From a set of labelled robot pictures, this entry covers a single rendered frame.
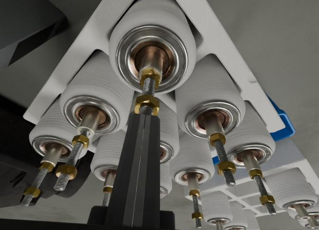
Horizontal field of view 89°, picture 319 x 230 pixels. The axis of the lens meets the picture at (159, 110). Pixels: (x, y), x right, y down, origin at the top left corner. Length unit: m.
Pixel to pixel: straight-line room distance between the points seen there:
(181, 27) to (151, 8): 0.03
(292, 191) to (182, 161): 0.33
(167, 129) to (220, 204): 0.43
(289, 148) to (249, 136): 0.30
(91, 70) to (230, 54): 0.20
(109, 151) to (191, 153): 0.16
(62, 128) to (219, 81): 0.25
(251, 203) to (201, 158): 0.52
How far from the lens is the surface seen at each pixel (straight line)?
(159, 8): 0.18
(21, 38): 0.35
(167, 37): 0.17
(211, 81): 0.23
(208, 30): 0.25
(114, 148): 0.35
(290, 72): 0.59
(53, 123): 0.32
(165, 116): 0.29
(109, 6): 0.25
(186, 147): 0.35
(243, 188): 0.73
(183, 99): 0.23
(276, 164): 0.58
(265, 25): 0.49
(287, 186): 0.59
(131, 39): 0.17
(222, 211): 0.65
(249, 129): 0.31
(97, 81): 0.23
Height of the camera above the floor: 0.41
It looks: 48 degrees down
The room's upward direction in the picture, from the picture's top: 178 degrees counter-clockwise
